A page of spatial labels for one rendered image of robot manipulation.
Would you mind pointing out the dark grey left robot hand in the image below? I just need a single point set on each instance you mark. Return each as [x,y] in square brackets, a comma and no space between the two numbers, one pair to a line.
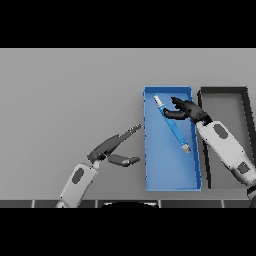
[107,146]

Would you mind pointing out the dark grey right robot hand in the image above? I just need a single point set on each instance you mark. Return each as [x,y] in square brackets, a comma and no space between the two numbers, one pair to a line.
[190,111]

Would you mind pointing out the blue pipe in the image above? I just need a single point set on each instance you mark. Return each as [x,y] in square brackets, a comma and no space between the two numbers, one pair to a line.
[173,126]

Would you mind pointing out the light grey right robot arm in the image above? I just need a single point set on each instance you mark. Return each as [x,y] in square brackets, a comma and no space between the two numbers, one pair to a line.
[226,149]

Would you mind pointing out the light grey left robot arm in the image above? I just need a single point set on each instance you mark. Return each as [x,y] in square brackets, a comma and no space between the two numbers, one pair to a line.
[76,184]

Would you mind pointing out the dark grey bin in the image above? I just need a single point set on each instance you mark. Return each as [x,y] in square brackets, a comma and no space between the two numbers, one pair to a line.
[226,106]

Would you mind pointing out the blue bin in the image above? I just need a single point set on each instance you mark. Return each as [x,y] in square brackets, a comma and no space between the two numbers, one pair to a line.
[166,166]

